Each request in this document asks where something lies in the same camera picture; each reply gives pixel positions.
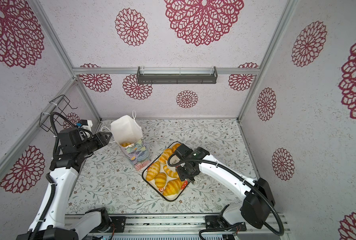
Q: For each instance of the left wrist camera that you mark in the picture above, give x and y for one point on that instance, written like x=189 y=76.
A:
x=85 y=124

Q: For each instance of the black wall shelf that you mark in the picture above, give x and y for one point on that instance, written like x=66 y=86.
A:
x=179 y=76

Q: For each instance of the fake croissant top left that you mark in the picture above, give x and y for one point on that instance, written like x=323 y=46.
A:
x=165 y=156

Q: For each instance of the long twisted fake bread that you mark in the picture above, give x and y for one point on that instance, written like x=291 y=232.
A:
x=174 y=147

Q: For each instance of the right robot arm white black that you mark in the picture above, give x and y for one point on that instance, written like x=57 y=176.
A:
x=256 y=199

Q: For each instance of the white strawberry tray black rim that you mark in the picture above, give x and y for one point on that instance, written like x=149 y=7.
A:
x=151 y=183

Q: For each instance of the white floral paper bag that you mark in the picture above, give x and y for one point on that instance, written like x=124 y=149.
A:
x=127 y=130

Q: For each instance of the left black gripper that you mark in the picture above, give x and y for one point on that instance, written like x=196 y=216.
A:
x=100 y=138

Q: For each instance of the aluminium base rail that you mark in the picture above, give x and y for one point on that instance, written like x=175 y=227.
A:
x=180 y=227

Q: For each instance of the striped fake roll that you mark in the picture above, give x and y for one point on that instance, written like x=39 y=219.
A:
x=170 y=173

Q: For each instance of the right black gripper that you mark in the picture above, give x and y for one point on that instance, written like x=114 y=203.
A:
x=182 y=175

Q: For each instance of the small striped fake bun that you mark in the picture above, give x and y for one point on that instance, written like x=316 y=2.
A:
x=160 y=180

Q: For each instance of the large fake croissant bottom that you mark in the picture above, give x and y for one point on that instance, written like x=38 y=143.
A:
x=173 y=187

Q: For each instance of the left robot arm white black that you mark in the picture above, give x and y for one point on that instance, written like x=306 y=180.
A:
x=49 y=224

